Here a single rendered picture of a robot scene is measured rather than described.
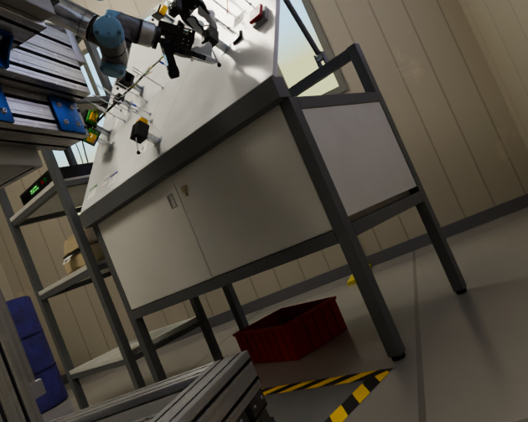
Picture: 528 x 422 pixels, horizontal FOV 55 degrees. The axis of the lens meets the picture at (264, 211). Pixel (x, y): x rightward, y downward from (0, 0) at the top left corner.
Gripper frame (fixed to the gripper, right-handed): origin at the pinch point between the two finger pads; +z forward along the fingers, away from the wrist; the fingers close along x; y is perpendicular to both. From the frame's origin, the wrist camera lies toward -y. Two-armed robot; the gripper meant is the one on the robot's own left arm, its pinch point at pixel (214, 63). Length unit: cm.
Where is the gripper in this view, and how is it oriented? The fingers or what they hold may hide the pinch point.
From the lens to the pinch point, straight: 171.4
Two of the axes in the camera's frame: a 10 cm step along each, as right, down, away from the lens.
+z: 9.2, 2.0, 3.5
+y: 2.6, -9.6, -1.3
